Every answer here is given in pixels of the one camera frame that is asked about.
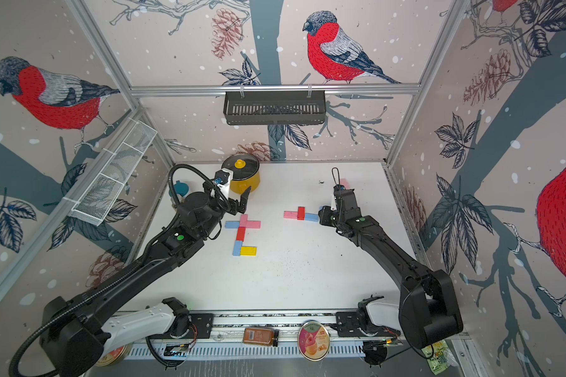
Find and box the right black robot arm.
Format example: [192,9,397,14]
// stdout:
[319,185,464,349]

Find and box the yellow pot with handle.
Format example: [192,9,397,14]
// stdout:
[230,172,260,195]

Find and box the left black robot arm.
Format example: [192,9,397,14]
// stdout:
[9,163,252,376]

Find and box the brown packet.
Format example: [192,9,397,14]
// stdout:
[242,327,279,347]

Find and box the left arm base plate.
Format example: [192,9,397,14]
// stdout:
[149,312,215,340]

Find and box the red round tin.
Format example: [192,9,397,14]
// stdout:
[94,344,131,368]

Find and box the teal lid jar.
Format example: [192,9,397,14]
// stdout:
[173,181,190,198]

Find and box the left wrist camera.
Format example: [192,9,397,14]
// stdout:
[213,168,233,199]

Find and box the black hanging shelf basket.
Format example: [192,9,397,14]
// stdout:
[223,90,326,126]

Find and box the glass lid yellow knob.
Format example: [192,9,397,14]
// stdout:
[222,154,260,181]

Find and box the blue block cluster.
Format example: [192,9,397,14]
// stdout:
[304,213,319,222]
[233,240,242,256]

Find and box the pink round cup lid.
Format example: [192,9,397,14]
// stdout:
[297,320,331,361]

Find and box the green snack packet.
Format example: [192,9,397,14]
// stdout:
[421,340,459,375]

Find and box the red block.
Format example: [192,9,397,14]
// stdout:
[236,227,246,243]
[297,207,306,221]

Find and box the pink block cluster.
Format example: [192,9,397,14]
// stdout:
[284,211,298,219]

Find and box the white wire basket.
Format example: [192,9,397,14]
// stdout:
[69,120,157,226]

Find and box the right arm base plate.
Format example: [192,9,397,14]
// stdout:
[331,311,401,338]

